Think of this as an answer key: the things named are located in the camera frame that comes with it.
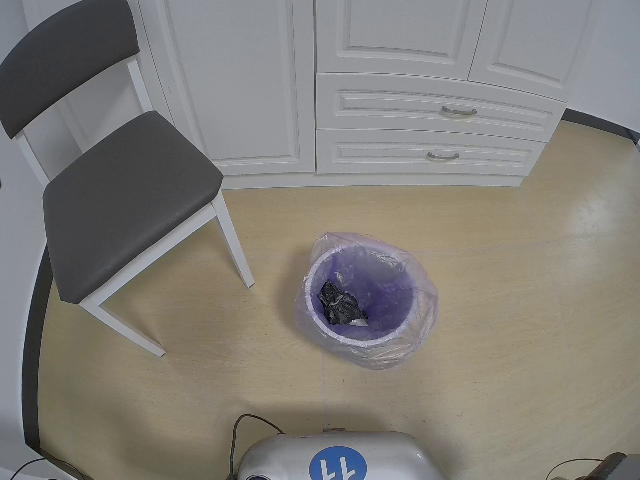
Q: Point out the black plastic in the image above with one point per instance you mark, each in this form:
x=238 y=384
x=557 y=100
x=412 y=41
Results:
x=340 y=303

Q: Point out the purple plastic bag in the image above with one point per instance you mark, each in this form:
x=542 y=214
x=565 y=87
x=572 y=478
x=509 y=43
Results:
x=385 y=283

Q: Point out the white printed wrapper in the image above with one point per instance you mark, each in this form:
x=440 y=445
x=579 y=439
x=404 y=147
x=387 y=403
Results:
x=360 y=323

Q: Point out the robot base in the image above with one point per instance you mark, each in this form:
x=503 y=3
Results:
x=280 y=458

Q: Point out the grey trash bin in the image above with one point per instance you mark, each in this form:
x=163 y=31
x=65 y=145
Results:
x=350 y=340

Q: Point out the grey padded white chair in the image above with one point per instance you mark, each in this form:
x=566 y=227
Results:
x=125 y=193

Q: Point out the white wardrobe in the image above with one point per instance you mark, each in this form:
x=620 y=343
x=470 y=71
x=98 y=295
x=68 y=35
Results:
x=400 y=18

